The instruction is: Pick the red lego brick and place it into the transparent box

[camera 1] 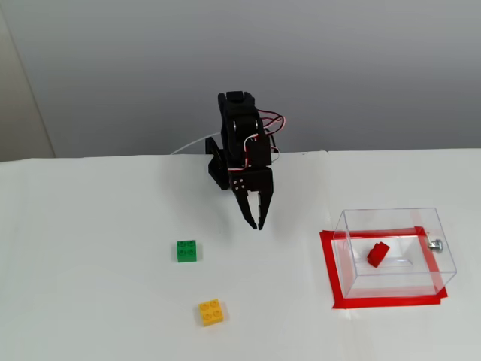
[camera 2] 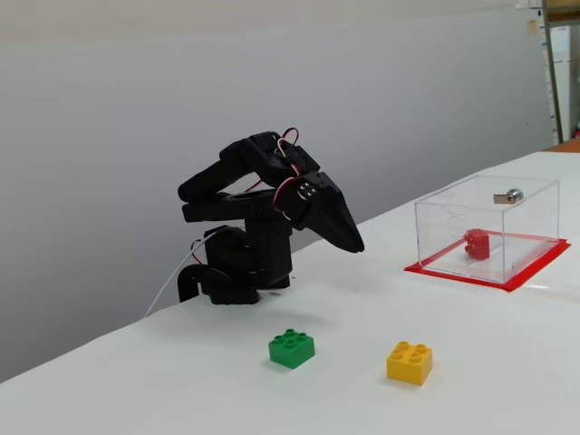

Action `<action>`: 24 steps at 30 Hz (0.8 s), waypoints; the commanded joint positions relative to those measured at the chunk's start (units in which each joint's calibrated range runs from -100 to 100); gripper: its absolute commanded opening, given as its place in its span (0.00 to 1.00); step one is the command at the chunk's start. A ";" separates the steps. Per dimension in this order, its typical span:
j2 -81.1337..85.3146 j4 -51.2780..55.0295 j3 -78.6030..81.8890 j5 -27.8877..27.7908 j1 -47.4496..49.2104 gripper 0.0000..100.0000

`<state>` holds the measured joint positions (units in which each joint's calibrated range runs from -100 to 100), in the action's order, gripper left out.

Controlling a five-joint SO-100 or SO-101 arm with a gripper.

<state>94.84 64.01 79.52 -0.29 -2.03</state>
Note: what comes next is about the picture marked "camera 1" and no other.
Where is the red tape frame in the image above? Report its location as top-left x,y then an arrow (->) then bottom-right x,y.
319,226 -> 449,311

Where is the transparent plastic box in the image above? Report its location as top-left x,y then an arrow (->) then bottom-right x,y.
333,207 -> 458,300

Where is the silver metal box lock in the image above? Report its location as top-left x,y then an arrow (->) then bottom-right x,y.
425,232 -> 445,254

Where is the green lego brick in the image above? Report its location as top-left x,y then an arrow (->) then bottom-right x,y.
176,239 -> 202,264

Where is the looped wrist servo wire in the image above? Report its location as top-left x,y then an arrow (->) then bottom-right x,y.
256,109 -> 288,163

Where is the white cable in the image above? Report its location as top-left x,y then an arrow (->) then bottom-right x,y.
171,132 -> 221,156

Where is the gripper servo wire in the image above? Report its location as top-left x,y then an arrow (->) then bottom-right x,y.
241,134 -> 261,171

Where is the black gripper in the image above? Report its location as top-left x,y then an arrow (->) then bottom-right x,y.
229,134 -> 274,232

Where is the yellow lego brick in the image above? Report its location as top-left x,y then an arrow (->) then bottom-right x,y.
198,298 -> 225,327

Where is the red lego brick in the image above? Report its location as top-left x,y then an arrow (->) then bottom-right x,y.
366,241 -> 391,269

